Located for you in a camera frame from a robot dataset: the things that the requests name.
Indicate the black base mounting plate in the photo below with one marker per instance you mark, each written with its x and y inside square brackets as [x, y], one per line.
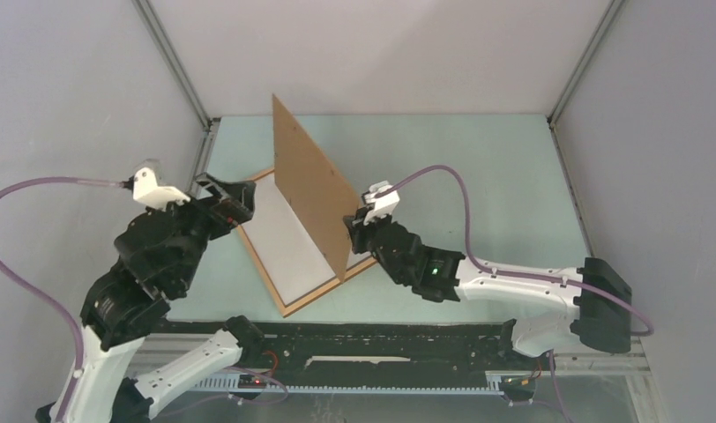
[388, 356]

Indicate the left corner metal post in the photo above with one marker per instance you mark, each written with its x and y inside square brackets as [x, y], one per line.
[158, 33]

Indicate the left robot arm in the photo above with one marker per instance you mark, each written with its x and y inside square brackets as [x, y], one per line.
[158, 257]

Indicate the brown cardboard backing board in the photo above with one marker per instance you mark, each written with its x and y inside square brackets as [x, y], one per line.
[319, 195]

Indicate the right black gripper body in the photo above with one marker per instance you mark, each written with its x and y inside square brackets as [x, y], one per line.
[363, 241]

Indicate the wooden picture frame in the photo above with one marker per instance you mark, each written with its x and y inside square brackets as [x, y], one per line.
[299, 303]

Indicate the small green circuit board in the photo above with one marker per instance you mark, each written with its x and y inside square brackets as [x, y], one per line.
[250, 382]

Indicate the printed photo sheet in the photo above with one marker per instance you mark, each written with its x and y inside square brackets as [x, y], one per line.
[288, 245]

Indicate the corner metal post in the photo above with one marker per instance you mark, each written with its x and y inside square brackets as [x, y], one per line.
[592, 48]
[158, 33]

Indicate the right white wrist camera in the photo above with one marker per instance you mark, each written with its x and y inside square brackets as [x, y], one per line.
[379, 200]

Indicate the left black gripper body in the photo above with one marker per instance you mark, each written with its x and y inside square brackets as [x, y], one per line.
[200, 217]

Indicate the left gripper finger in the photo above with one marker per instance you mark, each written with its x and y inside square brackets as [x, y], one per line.
[216, 189]
[242, 198]

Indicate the aluminium rail frame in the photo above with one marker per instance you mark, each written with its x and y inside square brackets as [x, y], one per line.
[577, 360]

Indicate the right corner metal post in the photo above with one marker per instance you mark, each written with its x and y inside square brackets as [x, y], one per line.
[592, 48]

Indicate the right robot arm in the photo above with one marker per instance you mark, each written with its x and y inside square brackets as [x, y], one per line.
[586, 305]

